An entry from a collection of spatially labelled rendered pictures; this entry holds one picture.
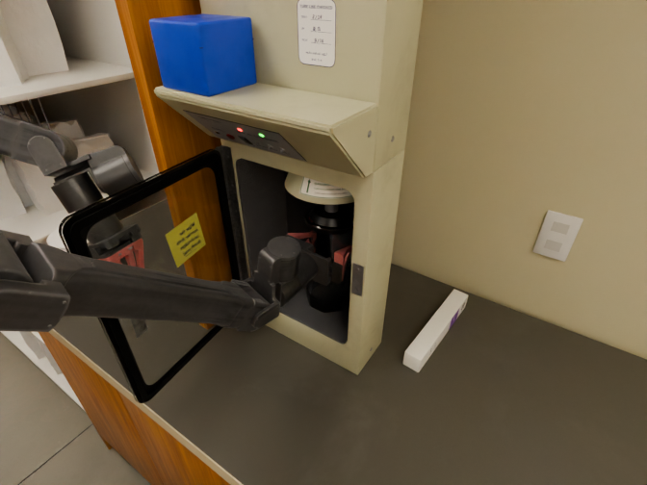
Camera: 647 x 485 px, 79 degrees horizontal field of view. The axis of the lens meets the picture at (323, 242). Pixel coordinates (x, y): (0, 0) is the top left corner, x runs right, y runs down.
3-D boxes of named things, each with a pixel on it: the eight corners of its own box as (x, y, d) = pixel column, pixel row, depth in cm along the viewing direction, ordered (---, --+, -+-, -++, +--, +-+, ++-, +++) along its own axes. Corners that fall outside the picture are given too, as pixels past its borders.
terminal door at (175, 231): (245, 306, 94) (219, 146, 72) (141, 408, 72) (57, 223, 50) (242, 305, 95) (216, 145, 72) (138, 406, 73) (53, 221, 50)
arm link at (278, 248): (223, 301, 70) (253, 332, 66) (221, 253, 62) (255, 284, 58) (275, 273, 77) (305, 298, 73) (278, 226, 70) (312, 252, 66)
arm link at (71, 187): (52, 179, 64) (40, 182, 59) (93, 162, 66) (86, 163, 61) (77, 216, 67) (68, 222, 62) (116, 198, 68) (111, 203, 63)
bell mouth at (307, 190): (319, 158, 86) (318, 133, 83) (392, 177, 78) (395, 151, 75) (265, 188, 74) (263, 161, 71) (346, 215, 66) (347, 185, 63)
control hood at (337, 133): (218, 132, 72) (209, 73, 66) (375, 173, 57) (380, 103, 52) (166, 151, 64) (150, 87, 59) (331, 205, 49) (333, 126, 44)
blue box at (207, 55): (213, 75, 65) (203, 12, 60) (258, 84, 61) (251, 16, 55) (162, 88, 58) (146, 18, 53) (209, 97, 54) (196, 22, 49)
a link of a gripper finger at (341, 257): (331, 227, 83) (306, 248, 76) (361, 238, 79) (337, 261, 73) (330, 253, 86) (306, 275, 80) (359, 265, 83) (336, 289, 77)
